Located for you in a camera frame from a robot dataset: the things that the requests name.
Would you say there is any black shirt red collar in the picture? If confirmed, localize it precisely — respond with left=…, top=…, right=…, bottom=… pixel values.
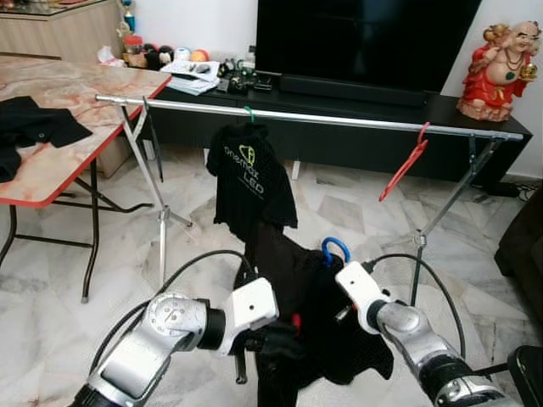
left=233, top=222, right=395, bottom=407

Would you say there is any blue plastic hanger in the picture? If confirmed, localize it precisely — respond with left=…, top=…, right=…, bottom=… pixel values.
left=321, top=237, right=351, bottom=268

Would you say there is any black shirt green print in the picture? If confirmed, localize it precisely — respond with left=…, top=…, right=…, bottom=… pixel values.
left=206, top=121, right=299, bottom=243

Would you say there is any red plastic hanger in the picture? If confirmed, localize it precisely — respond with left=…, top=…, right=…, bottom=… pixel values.
left=378, top=123, right=431, bottom=203

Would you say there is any black TV cabinet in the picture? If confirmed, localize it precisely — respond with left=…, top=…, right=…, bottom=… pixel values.
left=144, top=81, right=534, bottom=183

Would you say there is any chrome clothes rack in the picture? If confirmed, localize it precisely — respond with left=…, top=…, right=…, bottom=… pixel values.
left=95, top=93, right=525, bottom=308

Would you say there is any black folding chair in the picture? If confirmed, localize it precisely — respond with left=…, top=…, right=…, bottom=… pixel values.
left=475, top=343, right=543, bottom=407

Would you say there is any white paper stack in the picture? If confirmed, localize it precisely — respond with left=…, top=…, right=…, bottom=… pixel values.
left=161, top=59, right=221, bottom=96

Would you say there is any black flat television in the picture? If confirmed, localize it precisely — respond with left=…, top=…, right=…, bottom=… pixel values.
left=255, top=0, right=483, bottom=92

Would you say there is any red laughing Buddha statue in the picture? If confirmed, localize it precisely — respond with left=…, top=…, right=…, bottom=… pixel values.
left=456, top=21, right=541, bottom=122

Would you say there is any dark round ornament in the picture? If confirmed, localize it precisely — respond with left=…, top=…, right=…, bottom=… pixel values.
left=143, top=44, right=176, bottom=71

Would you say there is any jar with red lid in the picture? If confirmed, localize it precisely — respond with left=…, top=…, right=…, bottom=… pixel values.
left=123, top=34, right=146, bottom=70

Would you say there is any plain black shirt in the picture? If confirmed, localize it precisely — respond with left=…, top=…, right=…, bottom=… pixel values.
left=0, top=96, right=92, bottom=183

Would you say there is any marble folding table red edge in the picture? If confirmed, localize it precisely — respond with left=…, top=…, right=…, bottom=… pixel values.
left=0, top=55, right=171, bottom=304

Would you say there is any white tissue pack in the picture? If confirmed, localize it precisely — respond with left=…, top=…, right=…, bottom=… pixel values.
left=96, top=46, right=126, bottom=67

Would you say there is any blue ornament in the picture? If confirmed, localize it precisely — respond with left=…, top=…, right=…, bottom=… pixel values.
left=119, top=0, right=137, bottom=35

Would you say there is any beige wooden sideboard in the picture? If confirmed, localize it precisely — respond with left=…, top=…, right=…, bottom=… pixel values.
left=0, top=0, right=128, bottom=62

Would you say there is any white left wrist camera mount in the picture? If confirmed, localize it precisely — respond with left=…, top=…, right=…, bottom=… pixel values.
left=222, top=277, right=280, bottom=355

